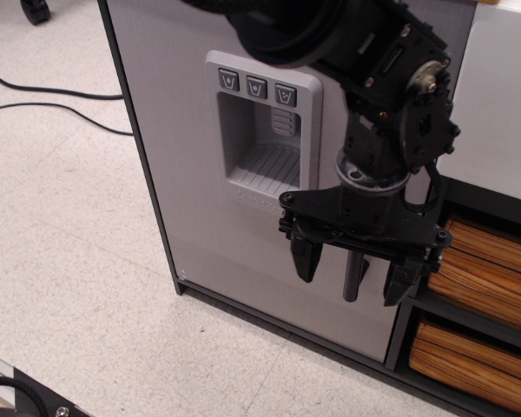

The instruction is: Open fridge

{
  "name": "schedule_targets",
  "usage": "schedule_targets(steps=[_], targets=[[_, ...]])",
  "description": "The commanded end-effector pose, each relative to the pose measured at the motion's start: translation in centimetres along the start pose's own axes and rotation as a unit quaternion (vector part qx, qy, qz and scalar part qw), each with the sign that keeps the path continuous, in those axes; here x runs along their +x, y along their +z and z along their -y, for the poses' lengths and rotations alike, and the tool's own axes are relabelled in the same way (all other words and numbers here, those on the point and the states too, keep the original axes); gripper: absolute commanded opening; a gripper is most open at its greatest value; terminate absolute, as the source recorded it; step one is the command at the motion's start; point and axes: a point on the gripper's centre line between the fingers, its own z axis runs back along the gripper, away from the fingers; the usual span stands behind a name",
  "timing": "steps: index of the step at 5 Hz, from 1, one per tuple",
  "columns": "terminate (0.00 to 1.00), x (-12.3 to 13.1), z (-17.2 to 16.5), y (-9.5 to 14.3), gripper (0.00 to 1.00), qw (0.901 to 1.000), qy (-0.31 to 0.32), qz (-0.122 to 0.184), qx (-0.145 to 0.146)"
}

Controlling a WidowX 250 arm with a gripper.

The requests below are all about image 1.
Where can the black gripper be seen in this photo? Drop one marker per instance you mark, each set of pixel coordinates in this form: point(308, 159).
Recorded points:
point(376, 225)

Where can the dark bar door handle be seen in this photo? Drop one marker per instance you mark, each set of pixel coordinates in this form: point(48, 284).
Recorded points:
point(356, 269)

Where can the grey toy fridge door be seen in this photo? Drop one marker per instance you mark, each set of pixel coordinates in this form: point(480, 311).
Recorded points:
point(282, 144)

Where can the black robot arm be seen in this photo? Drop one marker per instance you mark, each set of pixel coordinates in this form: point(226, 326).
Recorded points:
point(393, 70)

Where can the upper wooden striped drawer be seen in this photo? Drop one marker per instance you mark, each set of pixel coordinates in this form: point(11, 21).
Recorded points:
point(481, 272)

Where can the wooden striped drawer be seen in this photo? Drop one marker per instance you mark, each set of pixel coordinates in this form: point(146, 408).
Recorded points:
point(469, 364)
point(481, 272)

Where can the lower wooden striped drawer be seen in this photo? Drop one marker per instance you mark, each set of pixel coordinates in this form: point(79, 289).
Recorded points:
point(469, 364)

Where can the grey water dispenser panel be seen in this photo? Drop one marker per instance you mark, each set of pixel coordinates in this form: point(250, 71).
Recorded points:
point(267, 125)

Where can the white sink front panel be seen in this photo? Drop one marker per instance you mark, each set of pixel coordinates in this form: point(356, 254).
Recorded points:
point(487, 103)

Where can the black caster wheel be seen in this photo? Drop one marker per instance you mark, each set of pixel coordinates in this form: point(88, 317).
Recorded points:
point(36, 11)

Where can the dark grey cabinet frame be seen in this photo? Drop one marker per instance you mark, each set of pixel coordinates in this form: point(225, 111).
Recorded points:
point(421, 313)

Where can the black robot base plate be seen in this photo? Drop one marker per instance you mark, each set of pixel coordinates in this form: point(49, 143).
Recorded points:
point(55, 404)

